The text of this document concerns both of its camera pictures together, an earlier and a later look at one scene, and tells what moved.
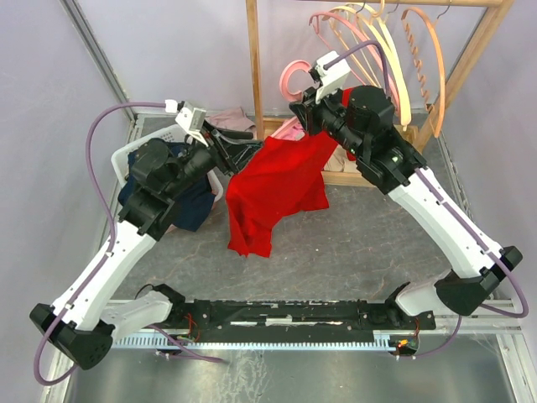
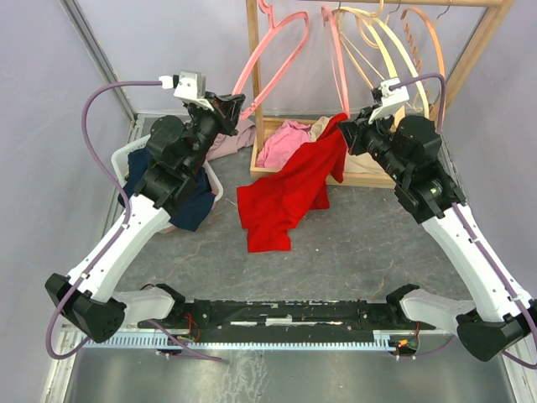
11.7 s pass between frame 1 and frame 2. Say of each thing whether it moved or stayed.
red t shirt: moved
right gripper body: moved
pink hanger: moved
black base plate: stayed
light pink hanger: moved
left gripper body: moved
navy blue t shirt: stayed
